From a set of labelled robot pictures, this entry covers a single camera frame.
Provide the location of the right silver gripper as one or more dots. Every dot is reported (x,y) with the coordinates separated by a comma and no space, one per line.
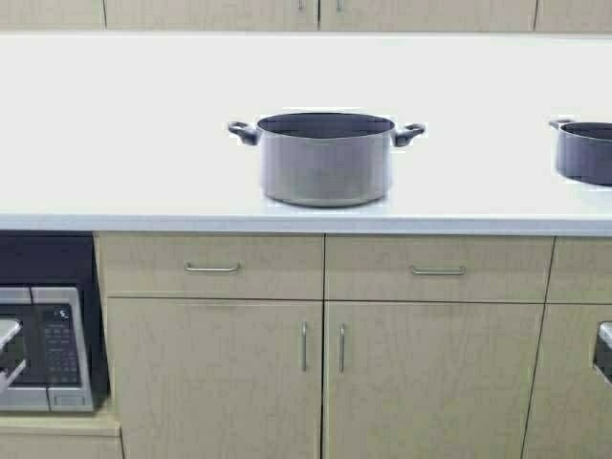
(603,351)

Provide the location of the left silver gripper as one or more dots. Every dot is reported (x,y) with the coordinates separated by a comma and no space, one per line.
(13,353)

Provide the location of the grey pot with black handles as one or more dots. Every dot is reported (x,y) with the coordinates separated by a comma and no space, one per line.
(325,159)

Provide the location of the dark pot at right edge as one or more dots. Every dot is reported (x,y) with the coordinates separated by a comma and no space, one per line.
(583,151)

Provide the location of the stainless steel microwave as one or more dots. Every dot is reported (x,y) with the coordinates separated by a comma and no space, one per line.
(57,375)

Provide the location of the left beige drawer front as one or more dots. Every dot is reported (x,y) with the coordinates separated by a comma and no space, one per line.
(276,266)

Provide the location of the beige drawer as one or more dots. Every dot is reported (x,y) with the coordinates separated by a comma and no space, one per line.
(276,266)
(377,268)

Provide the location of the right beige drawer front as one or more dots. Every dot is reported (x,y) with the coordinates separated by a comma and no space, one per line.
(377,268)

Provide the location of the right drawer metal handle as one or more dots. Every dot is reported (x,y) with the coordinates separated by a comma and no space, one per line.
(438,271)

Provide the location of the drawer metal handle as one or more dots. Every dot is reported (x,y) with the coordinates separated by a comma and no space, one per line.
(438,271)
(191,268)

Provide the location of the left drawer metal handle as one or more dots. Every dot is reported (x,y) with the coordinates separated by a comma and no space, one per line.
(191,268)

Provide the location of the right door metal handle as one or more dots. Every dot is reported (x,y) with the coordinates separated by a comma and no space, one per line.
(341,347)

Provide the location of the door metal handle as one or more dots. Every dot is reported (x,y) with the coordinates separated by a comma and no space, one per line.
(303,346)
(341,347)

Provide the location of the left door metal handle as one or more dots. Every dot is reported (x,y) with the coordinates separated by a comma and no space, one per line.
(303,346)

